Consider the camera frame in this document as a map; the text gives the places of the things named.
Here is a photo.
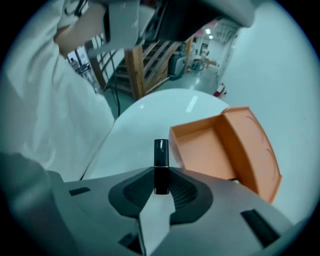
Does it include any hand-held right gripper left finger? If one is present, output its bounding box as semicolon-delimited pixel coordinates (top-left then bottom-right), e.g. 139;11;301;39
47;166;156;256

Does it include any white round table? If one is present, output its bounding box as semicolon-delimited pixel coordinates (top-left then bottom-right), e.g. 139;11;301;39
81;88;231;181

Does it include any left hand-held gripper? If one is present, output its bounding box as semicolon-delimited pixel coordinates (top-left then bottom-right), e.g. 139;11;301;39
87;0;256;58

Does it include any person's white shirt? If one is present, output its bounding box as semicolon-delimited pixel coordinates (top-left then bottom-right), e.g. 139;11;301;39
0;0;116;181

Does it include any wooden staircase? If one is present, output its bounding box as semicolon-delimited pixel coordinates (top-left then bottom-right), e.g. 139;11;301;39
99;37;196;101

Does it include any orange cardboard box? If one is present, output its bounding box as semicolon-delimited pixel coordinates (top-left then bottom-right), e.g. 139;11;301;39
168;106;283;204

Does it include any black lipstick tube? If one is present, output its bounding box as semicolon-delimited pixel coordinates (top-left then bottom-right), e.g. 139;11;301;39
153;138;170;195

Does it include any gray floor cleaning machine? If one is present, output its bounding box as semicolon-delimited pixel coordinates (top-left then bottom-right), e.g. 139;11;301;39
169;53;188;81

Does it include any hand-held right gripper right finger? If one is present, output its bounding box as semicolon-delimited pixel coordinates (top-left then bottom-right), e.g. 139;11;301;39
149;167;296;256

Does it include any person's left forearm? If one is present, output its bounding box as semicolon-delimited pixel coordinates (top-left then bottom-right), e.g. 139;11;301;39
53;4;108;58

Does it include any black floor cable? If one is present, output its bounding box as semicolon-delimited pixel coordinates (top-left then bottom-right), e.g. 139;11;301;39
109;49;123;118

